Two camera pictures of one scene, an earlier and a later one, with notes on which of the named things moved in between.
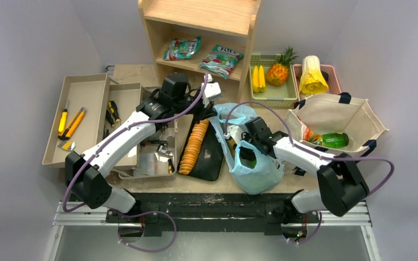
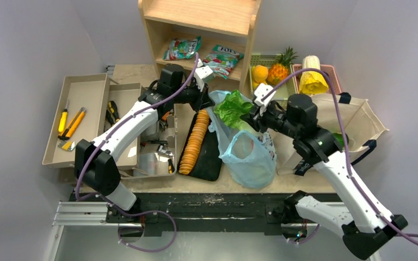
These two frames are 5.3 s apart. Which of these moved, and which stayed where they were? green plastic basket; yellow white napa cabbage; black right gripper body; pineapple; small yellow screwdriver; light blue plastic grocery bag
Moved: light blue plastic grocery bag; black right gripper body
Stayed: small yellow screwdriver; yellow white napa cabbage; green plastic basket; pineapple
